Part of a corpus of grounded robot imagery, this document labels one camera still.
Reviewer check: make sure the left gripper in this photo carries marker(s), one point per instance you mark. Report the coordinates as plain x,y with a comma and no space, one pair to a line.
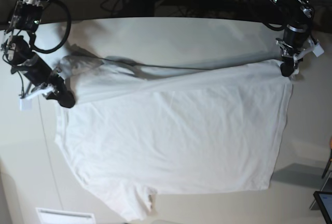
292,55

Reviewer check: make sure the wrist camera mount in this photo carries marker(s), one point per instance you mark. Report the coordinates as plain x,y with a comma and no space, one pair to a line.
25,100
314,46

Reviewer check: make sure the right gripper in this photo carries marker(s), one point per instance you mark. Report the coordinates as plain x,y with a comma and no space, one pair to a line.
41,75

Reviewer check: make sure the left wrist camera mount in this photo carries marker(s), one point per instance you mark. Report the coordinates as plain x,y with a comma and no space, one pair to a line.
314,46

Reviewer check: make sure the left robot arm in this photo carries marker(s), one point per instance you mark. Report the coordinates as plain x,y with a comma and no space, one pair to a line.
297,24

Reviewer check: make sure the white T-shirt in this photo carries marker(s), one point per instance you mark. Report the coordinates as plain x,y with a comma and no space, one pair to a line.
136,132

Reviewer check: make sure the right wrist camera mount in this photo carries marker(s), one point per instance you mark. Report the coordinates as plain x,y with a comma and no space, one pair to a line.
25,100

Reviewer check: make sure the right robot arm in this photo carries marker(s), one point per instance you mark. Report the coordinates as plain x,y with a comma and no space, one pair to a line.
22,54

